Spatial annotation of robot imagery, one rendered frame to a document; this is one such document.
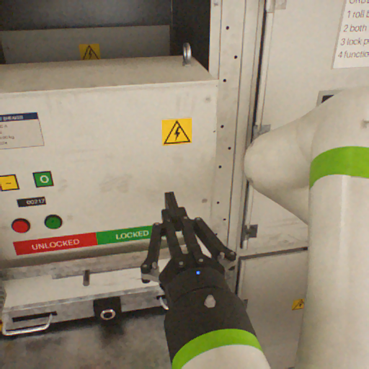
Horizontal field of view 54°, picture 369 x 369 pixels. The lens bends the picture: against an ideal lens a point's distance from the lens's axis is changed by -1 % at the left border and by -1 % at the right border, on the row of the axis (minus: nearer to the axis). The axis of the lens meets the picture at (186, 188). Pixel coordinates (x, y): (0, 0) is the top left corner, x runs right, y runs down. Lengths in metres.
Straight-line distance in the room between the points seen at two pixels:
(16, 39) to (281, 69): 0.93
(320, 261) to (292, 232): 0.67
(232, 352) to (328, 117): 0.35
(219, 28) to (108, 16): 0.81
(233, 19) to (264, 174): 0.35
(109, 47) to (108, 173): 0.80
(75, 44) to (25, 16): 0.25
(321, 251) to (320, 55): 0.55
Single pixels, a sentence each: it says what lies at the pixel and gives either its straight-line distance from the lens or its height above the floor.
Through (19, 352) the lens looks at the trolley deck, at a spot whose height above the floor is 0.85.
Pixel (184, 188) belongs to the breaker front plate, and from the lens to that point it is 0.73.
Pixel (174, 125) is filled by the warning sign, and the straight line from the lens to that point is 0.66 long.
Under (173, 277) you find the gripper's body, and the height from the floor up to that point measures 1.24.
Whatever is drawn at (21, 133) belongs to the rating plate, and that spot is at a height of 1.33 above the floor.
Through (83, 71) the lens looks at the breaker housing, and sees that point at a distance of 0.75.
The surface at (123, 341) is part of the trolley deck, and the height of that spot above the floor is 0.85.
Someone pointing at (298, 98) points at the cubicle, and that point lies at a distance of 0.92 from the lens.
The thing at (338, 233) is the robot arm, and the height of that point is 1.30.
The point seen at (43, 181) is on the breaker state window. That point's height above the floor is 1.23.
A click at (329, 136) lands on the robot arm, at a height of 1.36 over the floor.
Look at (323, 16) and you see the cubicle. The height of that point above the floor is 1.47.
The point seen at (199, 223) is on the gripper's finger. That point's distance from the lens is 0.54.
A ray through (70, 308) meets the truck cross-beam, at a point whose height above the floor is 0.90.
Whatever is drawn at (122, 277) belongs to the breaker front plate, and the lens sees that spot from 0.85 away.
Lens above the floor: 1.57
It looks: 32 degrees down
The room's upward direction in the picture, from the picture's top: straight up
